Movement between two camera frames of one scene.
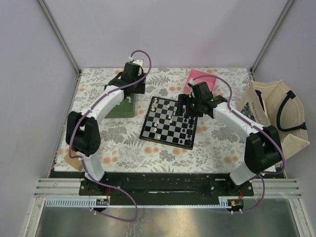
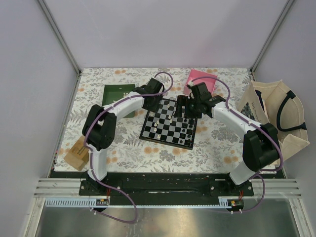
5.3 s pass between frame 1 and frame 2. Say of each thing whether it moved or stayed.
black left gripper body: moved
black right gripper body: stayed
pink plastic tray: stayed
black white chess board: stayed
